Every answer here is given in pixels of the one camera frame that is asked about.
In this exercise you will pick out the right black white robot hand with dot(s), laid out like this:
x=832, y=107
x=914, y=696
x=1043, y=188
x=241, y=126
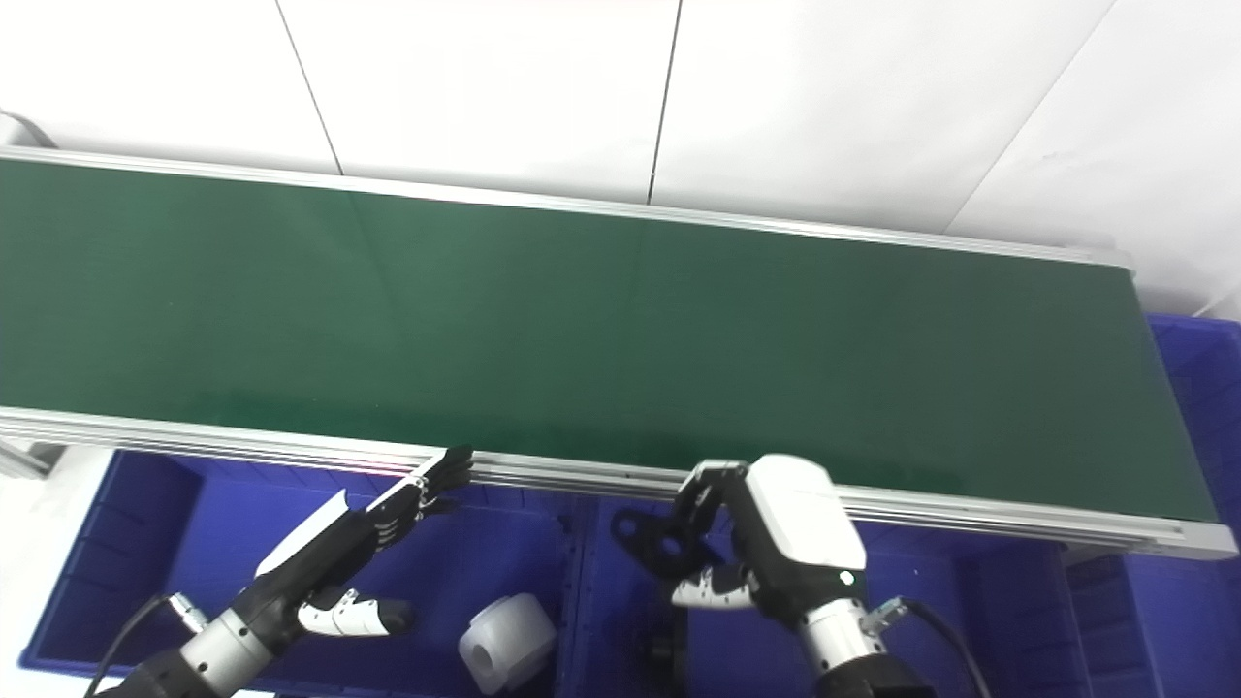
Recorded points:
x=795, y=523

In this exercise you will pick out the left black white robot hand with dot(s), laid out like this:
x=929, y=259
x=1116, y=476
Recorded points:
x=320, y=562

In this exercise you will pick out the black flange part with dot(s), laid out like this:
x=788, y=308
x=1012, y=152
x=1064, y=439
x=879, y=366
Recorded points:
x=645, y=545

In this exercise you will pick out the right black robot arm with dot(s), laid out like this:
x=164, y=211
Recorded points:
x=853, y=650

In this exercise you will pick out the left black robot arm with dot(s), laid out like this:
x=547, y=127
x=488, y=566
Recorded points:
x=213, y=654

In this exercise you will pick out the blue plastic bin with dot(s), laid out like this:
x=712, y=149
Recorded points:
x=204, y=533
x=1202, y=601
x=950, y=620

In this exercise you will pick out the green conveyor belt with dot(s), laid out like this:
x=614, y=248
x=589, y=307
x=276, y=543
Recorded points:
x=582, y=330
x=970, y=509

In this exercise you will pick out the black part in bin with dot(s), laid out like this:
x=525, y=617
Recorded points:
x=667, y=659

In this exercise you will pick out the white cylindrical part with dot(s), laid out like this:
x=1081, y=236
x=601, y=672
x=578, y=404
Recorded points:
x=509, y=645

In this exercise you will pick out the aluminium conveyor support leg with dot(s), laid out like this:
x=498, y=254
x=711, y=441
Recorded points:
x=24, y=458

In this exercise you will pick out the grey conveyor end cover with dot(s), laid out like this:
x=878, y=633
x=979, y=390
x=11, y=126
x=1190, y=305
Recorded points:
x=24, y=131

